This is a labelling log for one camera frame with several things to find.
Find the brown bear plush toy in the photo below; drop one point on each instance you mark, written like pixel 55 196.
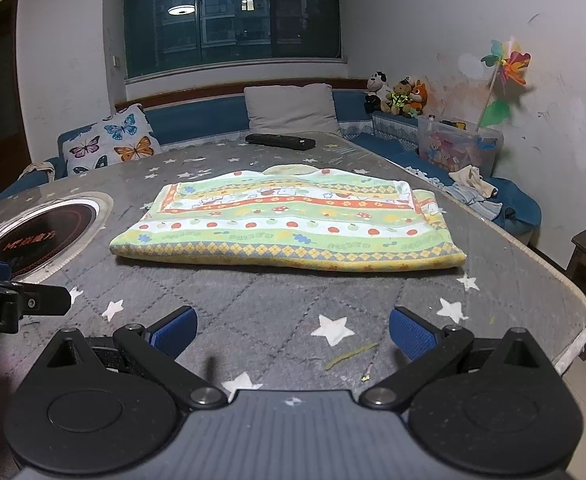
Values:
pixel 399 97

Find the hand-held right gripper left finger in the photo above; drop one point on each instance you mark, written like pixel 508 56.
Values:
pixel 175 332

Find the striped beige cloth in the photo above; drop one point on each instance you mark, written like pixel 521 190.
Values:
pixel 40 166

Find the butterfly print pillow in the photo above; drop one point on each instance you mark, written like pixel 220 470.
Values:
pixel 113 142

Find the black remote control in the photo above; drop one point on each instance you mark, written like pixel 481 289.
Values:
pixel 280 140

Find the round built-in induction cooker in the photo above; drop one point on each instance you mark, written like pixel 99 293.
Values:
pixel 38 240

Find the colourful pinwheel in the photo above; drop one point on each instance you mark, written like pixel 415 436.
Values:
pixel 513 62

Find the grey star table cover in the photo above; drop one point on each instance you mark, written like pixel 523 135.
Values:
pixel 498 270

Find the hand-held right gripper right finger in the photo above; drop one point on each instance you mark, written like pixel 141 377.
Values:
pixel 413 332

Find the panda plush toy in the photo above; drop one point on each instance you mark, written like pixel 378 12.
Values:
pixel 375 91

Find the large window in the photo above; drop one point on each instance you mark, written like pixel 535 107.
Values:
pixel 233 15

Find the clear plastic toy box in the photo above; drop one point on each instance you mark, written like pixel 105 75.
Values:
pixel 453 150

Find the blue white cloth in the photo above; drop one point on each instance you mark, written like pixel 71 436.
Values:
pixel 478 205

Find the patterned green children's shirt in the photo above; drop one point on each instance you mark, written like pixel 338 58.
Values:
pixel 283 225

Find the plain grey pillow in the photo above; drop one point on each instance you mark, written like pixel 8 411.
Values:
pixel 293 107

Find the orange fox plush toy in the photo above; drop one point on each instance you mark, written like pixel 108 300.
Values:
pixel 419 100

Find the blue sofa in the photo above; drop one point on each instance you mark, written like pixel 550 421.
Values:
pixel 198 117

